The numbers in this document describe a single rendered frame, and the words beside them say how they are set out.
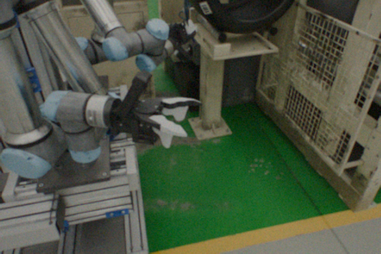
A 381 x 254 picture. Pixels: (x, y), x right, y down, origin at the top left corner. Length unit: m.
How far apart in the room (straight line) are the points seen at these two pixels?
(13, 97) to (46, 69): 0.37
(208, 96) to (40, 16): 1.47
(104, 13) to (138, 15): 1.12
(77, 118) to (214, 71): 1.41
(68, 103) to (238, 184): 1.40
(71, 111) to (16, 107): 0.14
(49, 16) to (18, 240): 0.68
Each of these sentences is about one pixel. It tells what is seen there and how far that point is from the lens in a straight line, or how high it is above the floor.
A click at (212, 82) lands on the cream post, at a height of 0.43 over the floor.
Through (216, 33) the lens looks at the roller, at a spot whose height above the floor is 0.91.
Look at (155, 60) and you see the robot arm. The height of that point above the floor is 0.98.
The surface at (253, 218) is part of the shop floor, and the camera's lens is 1.81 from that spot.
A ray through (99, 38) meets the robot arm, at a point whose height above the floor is 0.95.
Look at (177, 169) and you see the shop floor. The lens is 2.02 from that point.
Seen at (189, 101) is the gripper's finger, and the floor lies 1.06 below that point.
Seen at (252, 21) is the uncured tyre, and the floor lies 0.97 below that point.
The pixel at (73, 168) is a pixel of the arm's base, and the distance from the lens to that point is 1.05.
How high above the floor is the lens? 1.45
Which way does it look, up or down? 35 degrees down
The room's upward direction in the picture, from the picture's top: straight up
